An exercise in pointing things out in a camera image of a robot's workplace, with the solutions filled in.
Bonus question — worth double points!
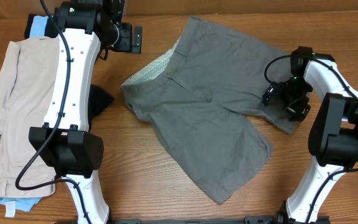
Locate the grey shorts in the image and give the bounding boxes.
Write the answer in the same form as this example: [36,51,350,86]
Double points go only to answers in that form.
[121,17,296,204]

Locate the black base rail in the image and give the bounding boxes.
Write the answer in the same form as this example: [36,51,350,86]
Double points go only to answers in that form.
[54,215,332,224]

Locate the beige shorts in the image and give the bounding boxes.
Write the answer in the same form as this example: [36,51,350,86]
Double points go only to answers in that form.
[0,37,59,198]

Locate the black garment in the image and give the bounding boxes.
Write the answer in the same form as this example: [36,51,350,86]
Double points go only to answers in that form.
[24,14,114,131]

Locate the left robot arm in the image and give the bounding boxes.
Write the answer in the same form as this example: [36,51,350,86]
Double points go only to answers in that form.
[29,1,142,223]

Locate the light blue garment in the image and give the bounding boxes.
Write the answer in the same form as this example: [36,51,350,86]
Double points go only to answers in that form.
[0,14,47,218]

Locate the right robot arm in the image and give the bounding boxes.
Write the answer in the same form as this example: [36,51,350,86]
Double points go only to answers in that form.
[244,47,358,224]

